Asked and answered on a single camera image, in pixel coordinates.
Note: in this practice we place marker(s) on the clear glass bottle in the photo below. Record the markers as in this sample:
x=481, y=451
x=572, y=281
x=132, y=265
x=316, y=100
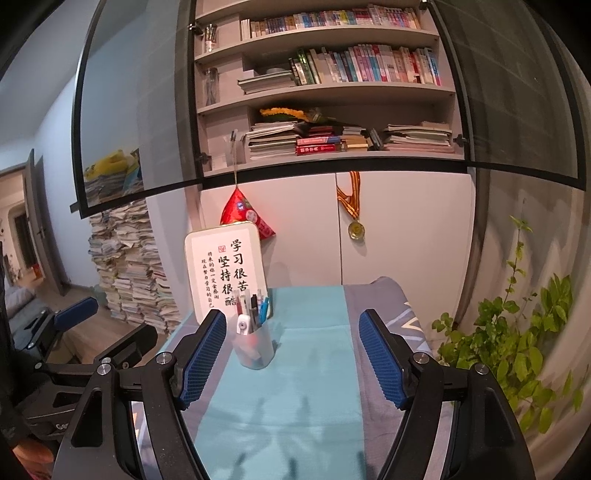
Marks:
x=212, y=87

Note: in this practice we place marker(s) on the row of pale upright books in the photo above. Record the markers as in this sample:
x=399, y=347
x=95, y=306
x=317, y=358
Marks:
x=332, y=21

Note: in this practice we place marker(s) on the row of colourful upright books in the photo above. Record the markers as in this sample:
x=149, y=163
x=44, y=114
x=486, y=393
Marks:
x=369, y=64

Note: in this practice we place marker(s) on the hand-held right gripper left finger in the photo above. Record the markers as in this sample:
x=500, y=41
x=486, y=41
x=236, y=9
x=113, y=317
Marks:
x=203, y=360

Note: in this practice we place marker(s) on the gold medal with striped ribbon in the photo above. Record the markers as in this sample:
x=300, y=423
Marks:
x=354, y=228

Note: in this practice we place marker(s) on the stack of magazines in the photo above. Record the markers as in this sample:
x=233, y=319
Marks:
x=272, y=143

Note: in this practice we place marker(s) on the blue grey printed tablecloth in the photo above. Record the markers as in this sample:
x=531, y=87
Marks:
x=300, y=369

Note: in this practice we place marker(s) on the grey sofa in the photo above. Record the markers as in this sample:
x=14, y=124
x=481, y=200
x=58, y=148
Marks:
x=23, y=314

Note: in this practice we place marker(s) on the yellow flower garland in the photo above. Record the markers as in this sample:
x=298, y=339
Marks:
x=281, y=113

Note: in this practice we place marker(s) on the yellow plush toy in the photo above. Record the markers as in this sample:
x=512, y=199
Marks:
x=108, y=164

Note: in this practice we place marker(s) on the tall pile of papers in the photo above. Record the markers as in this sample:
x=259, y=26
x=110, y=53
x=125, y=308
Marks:
x=134, y=277

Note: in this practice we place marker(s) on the green potted plant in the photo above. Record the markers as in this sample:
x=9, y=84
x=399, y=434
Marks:
x=512, y=350

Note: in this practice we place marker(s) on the small glass bottle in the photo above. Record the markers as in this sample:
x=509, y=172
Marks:
x=211, y=38

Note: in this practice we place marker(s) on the grey bookshelf cabinet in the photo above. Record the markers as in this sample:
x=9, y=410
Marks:
x=221, y=124

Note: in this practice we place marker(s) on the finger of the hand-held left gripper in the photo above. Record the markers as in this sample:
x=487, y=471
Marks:
x=131, y=344
x=76, y=313

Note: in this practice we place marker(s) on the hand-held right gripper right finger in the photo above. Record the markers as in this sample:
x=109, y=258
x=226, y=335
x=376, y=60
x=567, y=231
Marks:
x=383, y=360

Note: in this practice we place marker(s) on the blue marker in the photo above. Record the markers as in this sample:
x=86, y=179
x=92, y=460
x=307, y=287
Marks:
x=264, y=310

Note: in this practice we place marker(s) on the red hanging pouch ornament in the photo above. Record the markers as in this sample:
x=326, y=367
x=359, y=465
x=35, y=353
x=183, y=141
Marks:
x=244, y=210

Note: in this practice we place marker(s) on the person's left hand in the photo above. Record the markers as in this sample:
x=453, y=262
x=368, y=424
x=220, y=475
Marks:
x=34, y=456

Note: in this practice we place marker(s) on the black pen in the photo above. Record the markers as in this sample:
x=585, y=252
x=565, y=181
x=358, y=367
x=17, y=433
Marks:
x=254, y=307

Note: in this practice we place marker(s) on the gold framed calligraphy sign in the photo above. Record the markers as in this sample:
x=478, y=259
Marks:
x=221, y=267

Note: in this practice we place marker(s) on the orange marker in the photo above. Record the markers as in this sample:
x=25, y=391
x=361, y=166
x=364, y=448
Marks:
x=253, y=343

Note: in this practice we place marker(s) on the stack of pale booklets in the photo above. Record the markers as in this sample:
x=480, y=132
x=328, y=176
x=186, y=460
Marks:
x=415, y=138

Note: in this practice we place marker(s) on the flat stack of grey books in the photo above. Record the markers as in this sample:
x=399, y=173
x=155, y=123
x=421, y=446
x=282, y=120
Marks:
x=268, y=81

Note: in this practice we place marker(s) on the frosted plastic cup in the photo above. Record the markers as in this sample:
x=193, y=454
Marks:
x=256, y=353

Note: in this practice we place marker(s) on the stack of red books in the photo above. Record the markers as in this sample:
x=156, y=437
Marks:
x=323, y=145

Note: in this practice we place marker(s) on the glass cabinet door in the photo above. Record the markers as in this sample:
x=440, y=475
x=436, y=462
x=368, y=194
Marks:
x=517, y=87
x=134, y=101

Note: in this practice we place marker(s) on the grey room door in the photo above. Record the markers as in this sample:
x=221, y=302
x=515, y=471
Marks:
x=44, y=221

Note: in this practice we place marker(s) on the white shelf pen holder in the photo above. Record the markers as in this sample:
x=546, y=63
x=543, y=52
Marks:
x=234, y=150

